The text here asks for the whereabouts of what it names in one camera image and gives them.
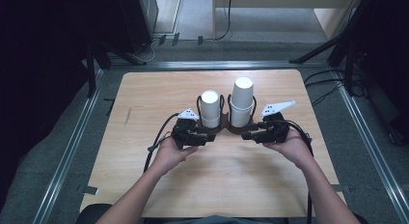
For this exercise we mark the white paper cup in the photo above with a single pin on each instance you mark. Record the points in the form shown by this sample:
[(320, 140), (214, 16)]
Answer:
[(210, 103), (240, 116), (210, 122), (242, 92)]

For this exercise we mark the person's right leg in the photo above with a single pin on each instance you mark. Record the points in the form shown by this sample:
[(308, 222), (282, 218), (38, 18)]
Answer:
[(361, 219)]

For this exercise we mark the black tripod stand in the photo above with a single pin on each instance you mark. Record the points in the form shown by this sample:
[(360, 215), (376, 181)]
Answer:
[(337, 43), (96, 60)]

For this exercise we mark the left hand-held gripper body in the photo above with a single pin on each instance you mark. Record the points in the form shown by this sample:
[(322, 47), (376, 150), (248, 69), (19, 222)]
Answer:
[(185, 130)]

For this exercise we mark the metal floor rail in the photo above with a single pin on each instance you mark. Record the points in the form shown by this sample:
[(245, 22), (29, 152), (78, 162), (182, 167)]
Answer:
[(69, 153), (369, 146), (218, 65)]

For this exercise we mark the dark brown cup holder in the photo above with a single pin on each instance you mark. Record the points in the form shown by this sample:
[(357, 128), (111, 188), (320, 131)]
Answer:
[(226, 126)]

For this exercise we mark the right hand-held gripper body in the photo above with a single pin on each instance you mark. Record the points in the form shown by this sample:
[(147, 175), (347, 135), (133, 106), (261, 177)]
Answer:
[(276, 129)]

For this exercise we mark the person's right hand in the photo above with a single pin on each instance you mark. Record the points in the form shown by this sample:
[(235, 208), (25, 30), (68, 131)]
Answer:
[(294, 148)]

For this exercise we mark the person's left leg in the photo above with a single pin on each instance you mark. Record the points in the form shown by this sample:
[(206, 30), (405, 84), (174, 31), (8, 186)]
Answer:
[(91, 216)]

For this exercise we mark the black cabinet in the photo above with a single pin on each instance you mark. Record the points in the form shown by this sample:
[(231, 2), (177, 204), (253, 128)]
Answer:
[(136, 21)]

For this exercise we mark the light wooden desk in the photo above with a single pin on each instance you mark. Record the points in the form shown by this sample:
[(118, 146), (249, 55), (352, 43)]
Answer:
[(331, 21)]

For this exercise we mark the dark tape strip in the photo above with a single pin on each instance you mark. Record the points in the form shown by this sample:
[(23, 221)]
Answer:
[(162, 40), (175, 39), (337, 188), (200, 40), (90, 190)]

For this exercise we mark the person's leg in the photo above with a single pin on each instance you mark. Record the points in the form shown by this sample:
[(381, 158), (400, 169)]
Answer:
[(361, 219), (91, 216)]

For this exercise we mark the person's left hand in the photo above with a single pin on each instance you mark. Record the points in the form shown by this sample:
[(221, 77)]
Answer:
[(170, 156)]

